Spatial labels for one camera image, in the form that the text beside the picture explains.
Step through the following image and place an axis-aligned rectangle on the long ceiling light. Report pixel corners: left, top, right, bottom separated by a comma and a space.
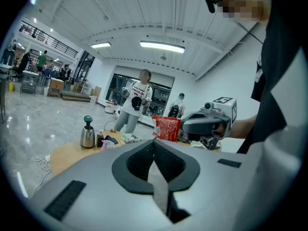
90, 41, 112, 49
140, 40, 185, 54

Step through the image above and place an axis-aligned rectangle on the wooden floor platform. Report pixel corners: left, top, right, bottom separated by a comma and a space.
60, 92, 92, 103

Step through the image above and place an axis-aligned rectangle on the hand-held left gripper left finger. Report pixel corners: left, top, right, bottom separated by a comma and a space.
28, 140, 174, 231

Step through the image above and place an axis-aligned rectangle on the dark glass window wall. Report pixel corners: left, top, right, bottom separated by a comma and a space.
105, 73, 173, 120

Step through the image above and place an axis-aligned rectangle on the wooden cabinet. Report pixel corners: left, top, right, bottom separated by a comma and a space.
48, 78, 64, 98

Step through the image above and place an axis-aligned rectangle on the person's right forearm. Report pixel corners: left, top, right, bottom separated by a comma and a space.
226, 114, 258, 139

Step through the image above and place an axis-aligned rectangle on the stainless steel kettle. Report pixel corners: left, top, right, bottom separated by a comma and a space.
80, 115, 95, 150

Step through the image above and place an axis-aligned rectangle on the person's right hand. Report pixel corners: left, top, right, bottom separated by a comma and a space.
211, 123, 227, 140

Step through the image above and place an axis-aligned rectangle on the black camera cable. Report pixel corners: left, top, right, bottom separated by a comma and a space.
234, 20, 264, 44

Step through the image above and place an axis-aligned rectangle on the brown cardboard box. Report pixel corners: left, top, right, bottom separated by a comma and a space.
89, 85, 102, 104

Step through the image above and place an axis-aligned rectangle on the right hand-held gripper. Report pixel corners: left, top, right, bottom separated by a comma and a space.
180, 96, 238, 151

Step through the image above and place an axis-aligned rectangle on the person's black shirt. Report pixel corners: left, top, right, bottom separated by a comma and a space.
237, 0, 303, 154

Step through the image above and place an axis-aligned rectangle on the black head camera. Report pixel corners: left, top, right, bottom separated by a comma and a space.
204, 0, 218, 14

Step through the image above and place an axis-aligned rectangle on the white floor cable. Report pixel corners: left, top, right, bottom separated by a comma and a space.
28, 119, 77, 199

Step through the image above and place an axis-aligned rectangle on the red snack bag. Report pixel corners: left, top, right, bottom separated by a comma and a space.
152, 115, 182, 143

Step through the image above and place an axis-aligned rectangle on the metal wire cart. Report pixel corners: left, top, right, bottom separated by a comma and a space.
20, 79, 37, 96

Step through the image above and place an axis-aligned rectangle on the pale cloth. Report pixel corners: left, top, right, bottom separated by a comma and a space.
190, 140, 206, 149

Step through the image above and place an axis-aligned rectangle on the dark cloth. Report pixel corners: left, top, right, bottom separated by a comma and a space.
104, 135, 119, 145

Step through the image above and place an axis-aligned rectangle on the person's head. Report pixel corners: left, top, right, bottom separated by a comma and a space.
215, 0, 271, 26

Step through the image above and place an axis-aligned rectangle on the black balcony railing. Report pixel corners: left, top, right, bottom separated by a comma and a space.
20, 20, 79, 57

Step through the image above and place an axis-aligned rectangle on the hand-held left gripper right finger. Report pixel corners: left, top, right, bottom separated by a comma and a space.
154, 140, 262, 231

